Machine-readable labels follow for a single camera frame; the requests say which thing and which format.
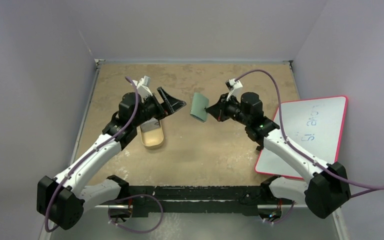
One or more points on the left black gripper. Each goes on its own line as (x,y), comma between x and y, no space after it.
(170,107)

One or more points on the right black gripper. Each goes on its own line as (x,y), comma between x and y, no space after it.
(224,109)

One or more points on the green card holder wallet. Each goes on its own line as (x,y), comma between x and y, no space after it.
(198,107)

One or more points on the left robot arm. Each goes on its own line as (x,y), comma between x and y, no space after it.
(64,198)

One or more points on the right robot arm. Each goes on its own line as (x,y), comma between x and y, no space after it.
(299,147)

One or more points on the stack of cards in tray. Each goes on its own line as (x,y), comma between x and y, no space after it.
(150,125)

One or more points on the beige oval tray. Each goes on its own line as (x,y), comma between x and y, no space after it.
(152,139)

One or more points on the pink framed whiteboard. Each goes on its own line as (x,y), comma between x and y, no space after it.
(315,124)

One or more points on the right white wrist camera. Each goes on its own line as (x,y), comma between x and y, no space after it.
(234,86)

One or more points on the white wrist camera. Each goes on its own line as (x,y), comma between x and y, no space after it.
(234,86)
(143,87)

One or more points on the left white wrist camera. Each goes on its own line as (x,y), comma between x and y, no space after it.
(143,87)

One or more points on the black base frame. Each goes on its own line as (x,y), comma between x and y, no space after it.
(247,200)

